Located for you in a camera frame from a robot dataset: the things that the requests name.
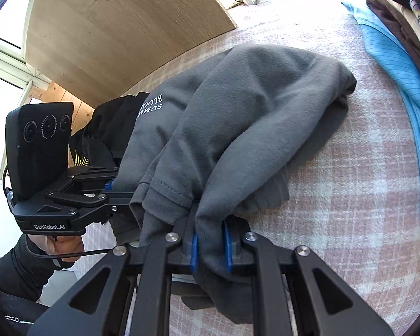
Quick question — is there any pine plank panel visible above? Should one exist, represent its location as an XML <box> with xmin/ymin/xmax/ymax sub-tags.
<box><xmin>28</xmin><ymin>80</ymin><xmax>95</xmax><ymax>134</ymax></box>

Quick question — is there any black t-shirt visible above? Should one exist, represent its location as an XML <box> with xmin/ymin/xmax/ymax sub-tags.
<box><xmin>68</xmin><ymin>92</ymin><xmax>151</xmax><ymax>183</ymax></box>

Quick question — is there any light blue garment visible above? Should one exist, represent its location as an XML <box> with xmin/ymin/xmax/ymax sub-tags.
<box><xmin>341</xmin><ymin>2</ymin><xmax>420</xmax><ymax>222</ymax></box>

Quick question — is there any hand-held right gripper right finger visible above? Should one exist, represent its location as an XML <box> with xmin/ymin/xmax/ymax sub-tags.
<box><xmin>223</xmin><ymin>219</ymin><xmax>394</xmax><ymax>336</ymax></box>

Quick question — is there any light wooden board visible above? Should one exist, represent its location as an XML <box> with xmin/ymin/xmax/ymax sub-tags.
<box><xmin>23</xmin><ymin>0</ymin><xmax>237</xmax><ymax>107</ymax></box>

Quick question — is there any person's left hand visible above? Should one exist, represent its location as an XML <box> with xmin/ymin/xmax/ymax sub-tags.
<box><xmin>31</xmin><ymin>234</ymin><xmax>85</xmax><ymax>263</ymax></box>

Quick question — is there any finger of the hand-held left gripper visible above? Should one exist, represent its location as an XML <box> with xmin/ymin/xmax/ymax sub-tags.
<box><xmin>52</xmin><ymin>165</ymin><xmax>120</xmax><ymax>194</ymax></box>
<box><xmin>38</xmin><ymin>192</ymin><xmax>132</xmax><ymax>215</ymax></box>

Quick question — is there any pink plaid cloth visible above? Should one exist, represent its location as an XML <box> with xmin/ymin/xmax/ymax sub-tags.
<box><xmin>70</xmin><ymin>0</ymin><xmax>420</xmax><ymax>336</ymax></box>

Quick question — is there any person's black jacket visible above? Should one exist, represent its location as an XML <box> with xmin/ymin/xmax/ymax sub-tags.
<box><xmin>0</xmin><ymin>280</ymin><xmax>57</xmax><ymax>336</ymax></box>

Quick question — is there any black cable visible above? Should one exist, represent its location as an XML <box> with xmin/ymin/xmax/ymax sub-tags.
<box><xmin>38</xmin><ymin>248</ymin><xmax>114</xmax><ymax>260</ymax></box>

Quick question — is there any grey daisy print t-shirt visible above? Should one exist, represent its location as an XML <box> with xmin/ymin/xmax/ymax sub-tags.
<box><xmin>110</xmin><ymin>44</ymin><xmax>358</xmax><ymax>325</ymax></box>

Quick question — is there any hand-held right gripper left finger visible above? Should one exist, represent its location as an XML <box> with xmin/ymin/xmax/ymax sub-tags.
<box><xmin>27</xmin><ymin>217</ymin><xmax>199</xmax><ymax>336</ymax></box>

